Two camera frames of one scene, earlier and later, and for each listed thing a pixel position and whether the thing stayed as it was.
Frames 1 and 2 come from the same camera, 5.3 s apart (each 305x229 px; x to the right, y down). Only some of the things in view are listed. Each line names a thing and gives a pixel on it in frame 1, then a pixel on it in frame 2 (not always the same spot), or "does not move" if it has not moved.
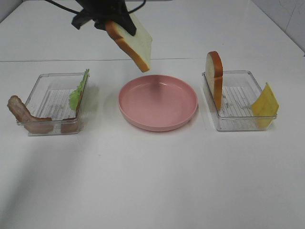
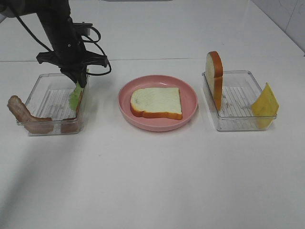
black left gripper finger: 125,21 -> 83,78
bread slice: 214,72 does not move
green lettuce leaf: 74,97 does not move
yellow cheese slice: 265,108 does not move
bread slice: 138,46 -> 157,102
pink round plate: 157,102 does not move
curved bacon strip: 33,124 does not move
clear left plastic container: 49,105 does not move
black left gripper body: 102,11 -> 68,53
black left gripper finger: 80,19 -> 73,71
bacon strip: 70,125 does not move
